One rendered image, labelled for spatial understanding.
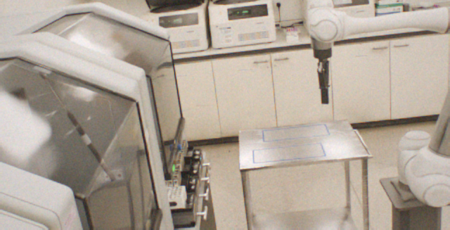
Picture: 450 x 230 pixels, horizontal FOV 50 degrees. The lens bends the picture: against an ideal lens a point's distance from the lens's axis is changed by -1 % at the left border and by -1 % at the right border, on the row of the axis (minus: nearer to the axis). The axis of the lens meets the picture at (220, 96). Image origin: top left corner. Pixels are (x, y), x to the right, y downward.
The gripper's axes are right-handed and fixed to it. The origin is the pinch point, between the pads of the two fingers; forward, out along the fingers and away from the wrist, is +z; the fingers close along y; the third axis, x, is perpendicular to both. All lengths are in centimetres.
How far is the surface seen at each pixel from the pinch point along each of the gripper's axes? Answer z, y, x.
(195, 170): 38, -7, 62
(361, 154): 36.7, 21.8, -11.0
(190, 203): 38, -34, 51
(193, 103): 75, 172, 159
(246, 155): 37, 12, 43
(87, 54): -33, -56, 69
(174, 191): 33, -33, 58
